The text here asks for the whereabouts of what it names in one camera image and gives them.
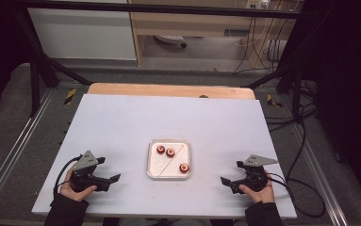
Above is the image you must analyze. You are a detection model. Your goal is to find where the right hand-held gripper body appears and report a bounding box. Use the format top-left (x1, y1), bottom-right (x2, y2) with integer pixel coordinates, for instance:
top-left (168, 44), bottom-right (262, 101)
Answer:
top-left (230, 154), bottom-right (279, 194)

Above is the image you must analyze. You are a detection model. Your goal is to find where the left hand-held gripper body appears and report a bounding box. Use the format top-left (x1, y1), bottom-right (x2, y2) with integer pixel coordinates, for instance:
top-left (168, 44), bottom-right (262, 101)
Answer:
top-left (70, 150), bottom-right (111, 193)

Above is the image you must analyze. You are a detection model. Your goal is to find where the square metal tray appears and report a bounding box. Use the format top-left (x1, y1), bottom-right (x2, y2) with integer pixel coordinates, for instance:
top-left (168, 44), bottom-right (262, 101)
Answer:
top-left (146, 138), bottom-right (192, 180)

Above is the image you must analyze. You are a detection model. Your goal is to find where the thin wooden skewer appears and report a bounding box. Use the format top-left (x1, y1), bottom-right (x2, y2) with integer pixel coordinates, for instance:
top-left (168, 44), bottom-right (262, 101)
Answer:
top-left (159, 146), bottom-right (185, 176)

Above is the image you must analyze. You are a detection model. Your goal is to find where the person's right hand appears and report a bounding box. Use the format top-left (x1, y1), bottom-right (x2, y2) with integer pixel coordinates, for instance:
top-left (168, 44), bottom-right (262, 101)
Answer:
top-left (238, 169), bottom-right (276, 204)

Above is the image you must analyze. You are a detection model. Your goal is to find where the person's left hand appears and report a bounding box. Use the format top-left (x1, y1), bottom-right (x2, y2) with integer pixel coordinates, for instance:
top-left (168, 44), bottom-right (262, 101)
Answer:
top-left (59, 168), bottom-right (98, 202)

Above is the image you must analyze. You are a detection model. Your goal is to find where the white table board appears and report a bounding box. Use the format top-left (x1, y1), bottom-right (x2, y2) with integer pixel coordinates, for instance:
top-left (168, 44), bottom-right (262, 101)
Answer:
top-left (31, 93), bottom-right (298, 220)

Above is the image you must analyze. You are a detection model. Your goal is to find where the yellow black tape marker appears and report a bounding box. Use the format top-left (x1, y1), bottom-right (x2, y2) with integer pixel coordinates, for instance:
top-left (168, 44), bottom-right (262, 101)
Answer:
top-left (266, 93), bottom-right (284, 109)
top-left (63, 88), bottom-right (78, 106)

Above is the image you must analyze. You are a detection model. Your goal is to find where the black metal stand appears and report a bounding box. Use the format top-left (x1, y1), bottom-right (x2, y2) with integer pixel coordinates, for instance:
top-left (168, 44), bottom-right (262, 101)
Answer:
top-left (246, 59), bottom-right (306, 124)
top-left (12, 6), bottom-right (93, 118)

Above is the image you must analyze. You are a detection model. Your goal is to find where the light wooden table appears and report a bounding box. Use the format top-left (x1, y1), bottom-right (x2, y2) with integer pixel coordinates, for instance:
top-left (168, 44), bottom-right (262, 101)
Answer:
top-left (86, 82), bottom-right (257, 101)

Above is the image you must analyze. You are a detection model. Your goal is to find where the white cabinet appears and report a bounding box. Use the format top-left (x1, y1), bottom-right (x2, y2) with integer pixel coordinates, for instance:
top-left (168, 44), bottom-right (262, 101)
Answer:
top-left (26, 7), bottom-right (138, 61)

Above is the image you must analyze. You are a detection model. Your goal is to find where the white power strip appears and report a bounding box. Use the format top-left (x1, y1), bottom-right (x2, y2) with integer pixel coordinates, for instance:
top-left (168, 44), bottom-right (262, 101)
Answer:
top-left (154, 34), bottom-right (189, 49)

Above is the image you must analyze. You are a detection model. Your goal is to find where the light wooden desk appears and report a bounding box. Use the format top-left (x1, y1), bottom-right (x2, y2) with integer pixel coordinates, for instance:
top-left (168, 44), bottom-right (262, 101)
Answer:
top-left (127, 0), bottom-right (305, 69)

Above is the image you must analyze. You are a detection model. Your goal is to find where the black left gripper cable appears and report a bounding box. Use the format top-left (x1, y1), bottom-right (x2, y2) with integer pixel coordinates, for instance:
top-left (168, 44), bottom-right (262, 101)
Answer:
top-left (52, 154), bottom-right (84, 200)

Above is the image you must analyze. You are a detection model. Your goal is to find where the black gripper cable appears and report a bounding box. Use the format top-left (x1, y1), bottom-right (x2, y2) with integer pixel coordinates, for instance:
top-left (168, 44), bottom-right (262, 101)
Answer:
top-left (264, 119), bottom-right (327, 218)
top-left (52, 154), bottom-right (84, 200)

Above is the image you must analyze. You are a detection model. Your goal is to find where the black floor cable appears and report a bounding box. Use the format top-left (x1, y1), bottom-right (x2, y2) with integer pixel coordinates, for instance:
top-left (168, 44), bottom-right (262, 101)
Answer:
top-left (265, 106), bottom-right (318, 133)

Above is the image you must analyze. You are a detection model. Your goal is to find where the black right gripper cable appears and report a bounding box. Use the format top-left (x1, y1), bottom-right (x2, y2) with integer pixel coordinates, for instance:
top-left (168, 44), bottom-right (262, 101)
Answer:
top-left (264, 119), bottom-right (327, 218)

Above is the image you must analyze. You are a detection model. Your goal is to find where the aluminium floor rail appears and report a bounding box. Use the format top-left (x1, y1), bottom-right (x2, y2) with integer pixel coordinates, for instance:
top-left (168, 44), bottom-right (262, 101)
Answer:
top-left (290, 123), bottom-right (350, 226)
top-left (0, 89), bottom-right (56, 216)

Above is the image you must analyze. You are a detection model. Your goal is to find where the black cable bundle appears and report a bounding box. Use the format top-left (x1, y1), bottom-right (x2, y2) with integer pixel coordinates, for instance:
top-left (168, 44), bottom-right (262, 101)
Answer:
top-left (266, 18), bottom-right (291, 72)

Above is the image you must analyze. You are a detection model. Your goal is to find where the black hanging cable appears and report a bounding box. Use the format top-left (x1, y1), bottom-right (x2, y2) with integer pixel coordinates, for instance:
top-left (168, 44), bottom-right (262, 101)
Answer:
top-left (232, 17), bottom-right (258, 75)

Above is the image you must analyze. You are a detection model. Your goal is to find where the white wall socket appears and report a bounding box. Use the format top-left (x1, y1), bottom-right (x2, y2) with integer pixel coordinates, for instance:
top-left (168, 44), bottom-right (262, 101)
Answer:
top-left (245, 0), bottom-right (271, 10)

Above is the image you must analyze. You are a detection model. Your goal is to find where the black frame crossbar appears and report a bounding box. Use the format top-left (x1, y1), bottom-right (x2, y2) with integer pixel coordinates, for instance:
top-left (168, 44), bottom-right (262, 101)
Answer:
top-left (19, 0), bottom-right (315, 19)

